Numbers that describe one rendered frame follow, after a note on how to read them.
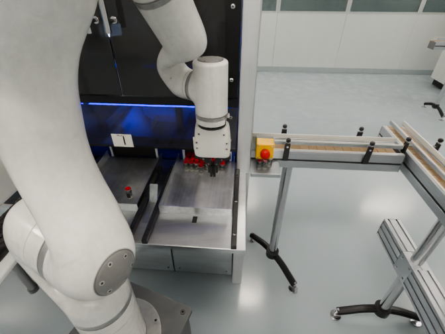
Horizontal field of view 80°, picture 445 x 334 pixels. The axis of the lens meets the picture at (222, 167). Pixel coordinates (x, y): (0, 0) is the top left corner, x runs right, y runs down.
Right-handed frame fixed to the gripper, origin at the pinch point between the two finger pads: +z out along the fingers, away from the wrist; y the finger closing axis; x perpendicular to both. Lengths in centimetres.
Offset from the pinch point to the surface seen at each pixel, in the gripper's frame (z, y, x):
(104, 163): 22, 53, -30
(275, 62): 93, -72, -488
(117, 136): 6, 43, -28
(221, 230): 22.3, -2.8, 4.4
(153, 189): 18.0, 23.8, -9.8
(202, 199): 22.0, 5.4, -10.1
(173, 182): 22.0, 18.8, -19.1
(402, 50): 65, -304, -487
